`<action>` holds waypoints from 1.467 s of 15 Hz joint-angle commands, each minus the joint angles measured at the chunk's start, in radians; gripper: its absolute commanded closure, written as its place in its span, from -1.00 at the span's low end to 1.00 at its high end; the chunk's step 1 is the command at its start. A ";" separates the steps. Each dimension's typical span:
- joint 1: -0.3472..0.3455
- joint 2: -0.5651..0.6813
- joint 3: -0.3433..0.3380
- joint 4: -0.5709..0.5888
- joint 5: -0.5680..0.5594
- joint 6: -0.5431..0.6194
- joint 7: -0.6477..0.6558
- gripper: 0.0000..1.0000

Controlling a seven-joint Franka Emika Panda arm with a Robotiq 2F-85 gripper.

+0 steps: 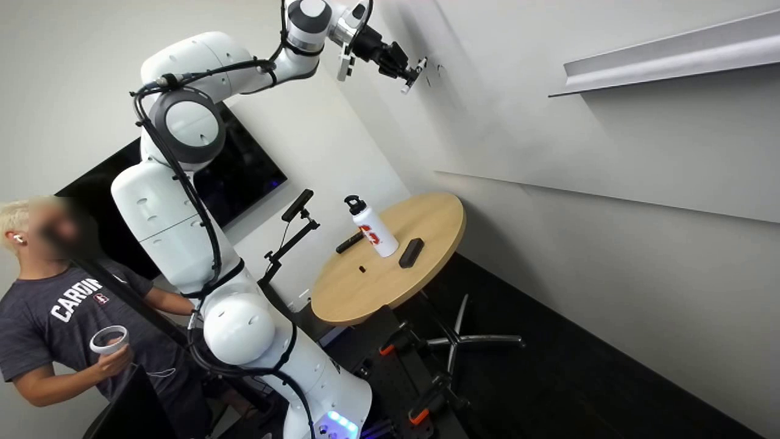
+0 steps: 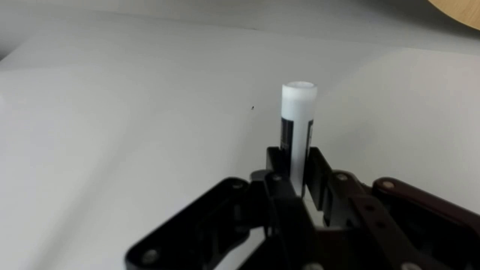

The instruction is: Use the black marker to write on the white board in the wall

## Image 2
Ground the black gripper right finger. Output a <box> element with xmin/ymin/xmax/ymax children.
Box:
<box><xmin>301</xmin><ymin>146</ymin><xmax>480</xmax><ymax>270</ymax></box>

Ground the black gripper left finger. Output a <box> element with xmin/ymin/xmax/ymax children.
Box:
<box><xmin>123</xmin><ymin>146</ymin><xmax>318</xmax><ymax>270</ymax></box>

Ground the black and white marker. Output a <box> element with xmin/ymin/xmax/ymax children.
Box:
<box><xmin>276</xmin><ymin>80</ymin><xmax>319</xmax><ymax>199</ymax></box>

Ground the round wooden table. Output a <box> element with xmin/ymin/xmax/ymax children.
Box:
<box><xmin>426</xmin><ymin>0</ymin><xmax>480</xmax><ymax>34</ymax></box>

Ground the white wall whiteboard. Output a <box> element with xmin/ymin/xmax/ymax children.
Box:
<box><xmin>0</xmin><ymin>10</ymin><xmax>480</xmax><ymax>270</ymax></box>

